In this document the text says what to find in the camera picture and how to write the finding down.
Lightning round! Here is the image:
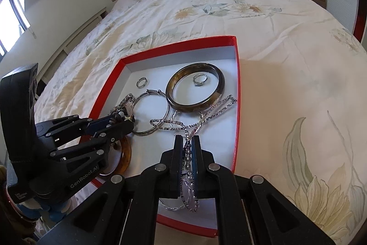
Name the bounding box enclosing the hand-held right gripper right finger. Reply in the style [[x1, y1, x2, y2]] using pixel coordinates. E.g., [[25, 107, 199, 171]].
[[192, 136, 336, 245]]

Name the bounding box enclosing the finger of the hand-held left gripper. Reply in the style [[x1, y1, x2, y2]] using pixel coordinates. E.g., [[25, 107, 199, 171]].
[[36, 114, 130, 143], [50, 121, 135, 166]]

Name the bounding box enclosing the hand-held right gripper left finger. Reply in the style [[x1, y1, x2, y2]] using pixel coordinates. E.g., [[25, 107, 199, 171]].
[[37, 134, 184, 245]]

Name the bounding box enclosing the silver chain necklace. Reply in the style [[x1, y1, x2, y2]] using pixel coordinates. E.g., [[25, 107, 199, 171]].
[[150, 94, 238, 214]]

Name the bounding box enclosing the black and white beaded bracelet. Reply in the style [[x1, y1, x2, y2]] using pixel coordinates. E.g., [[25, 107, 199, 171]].
[[110, 110, 135, 122]]

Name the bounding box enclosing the silver link bracelet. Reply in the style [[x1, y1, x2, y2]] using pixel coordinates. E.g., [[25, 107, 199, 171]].
[[110, 93, 136, 119]]

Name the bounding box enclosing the dark brown bangle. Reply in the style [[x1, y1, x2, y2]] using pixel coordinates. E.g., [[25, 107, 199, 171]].
[[166, 63, 225, 113]]

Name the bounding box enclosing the red cardboard box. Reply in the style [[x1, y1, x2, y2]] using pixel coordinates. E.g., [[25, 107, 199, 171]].
[[87, 35, 241, 238]]

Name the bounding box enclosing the amber translucent bangle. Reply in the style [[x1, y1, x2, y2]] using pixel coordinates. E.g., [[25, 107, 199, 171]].
[[99, 137, 132, 177]]

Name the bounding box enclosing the thin silver bangle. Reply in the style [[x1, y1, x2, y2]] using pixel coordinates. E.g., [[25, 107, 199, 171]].
[[130, 89, 172, 136]]

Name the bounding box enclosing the blue clothing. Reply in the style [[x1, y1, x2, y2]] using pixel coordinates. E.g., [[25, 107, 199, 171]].
[[0, 165, 72, 245]]

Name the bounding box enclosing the window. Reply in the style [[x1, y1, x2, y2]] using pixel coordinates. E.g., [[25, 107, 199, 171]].
[[0, 0, 31, 56]]

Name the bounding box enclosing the floral bedspread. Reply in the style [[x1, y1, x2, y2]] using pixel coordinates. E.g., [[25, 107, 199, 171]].
[[34, 0, 367, 245]]

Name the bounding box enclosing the red object beside wardrobe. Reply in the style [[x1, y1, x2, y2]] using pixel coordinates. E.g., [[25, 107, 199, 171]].
[[353, 8, 364, 42]]

